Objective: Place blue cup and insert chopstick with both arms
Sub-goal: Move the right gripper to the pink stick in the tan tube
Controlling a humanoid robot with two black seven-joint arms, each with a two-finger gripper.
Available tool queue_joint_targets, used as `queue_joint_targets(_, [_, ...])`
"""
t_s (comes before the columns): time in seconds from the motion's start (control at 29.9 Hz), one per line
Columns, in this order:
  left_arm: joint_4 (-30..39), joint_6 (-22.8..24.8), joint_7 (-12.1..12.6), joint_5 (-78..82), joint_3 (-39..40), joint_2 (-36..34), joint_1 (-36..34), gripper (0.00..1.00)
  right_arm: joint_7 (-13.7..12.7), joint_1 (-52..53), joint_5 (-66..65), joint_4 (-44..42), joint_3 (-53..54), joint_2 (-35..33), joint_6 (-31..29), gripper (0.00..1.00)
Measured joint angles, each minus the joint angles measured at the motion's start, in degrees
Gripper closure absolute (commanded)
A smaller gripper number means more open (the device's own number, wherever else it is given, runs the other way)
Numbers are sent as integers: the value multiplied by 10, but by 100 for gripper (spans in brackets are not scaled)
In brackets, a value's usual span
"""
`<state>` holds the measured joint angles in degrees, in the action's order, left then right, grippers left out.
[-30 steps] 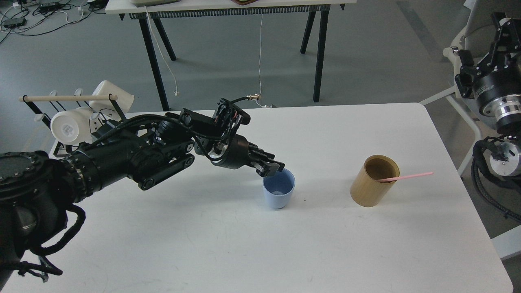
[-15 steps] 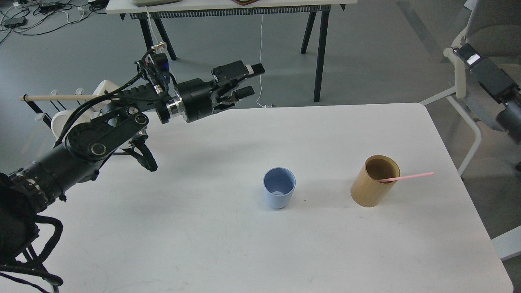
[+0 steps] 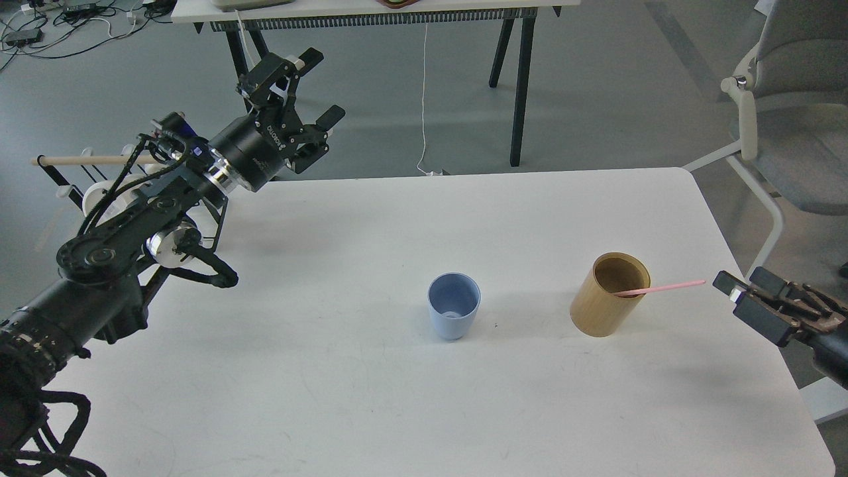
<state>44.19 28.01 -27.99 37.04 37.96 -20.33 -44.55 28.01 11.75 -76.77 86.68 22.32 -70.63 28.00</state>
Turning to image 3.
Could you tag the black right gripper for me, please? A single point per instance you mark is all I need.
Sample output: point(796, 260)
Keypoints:
point(780, 310)

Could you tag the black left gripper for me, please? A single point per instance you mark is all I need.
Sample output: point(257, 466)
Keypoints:
point(271, 136)

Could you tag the pink chopstick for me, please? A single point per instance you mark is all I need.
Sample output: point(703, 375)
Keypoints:
point(668, 287)

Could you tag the blue plastic cup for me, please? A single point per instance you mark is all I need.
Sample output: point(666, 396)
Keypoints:
point(453, 301)

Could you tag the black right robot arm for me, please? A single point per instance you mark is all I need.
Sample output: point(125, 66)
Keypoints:
point(830, 352)

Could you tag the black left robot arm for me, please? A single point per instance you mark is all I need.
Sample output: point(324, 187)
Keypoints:
point(137, 235)

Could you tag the white background table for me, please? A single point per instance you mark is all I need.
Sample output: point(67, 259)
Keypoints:
point(327, 14)

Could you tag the bamboo cylindrical holder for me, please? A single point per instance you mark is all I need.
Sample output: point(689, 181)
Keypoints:
point(596, 309)

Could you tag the grey office chair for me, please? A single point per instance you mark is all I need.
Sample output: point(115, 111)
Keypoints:
point(790, 134)

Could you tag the black wire cup rack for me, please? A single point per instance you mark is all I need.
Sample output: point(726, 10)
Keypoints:
point(210, 228)

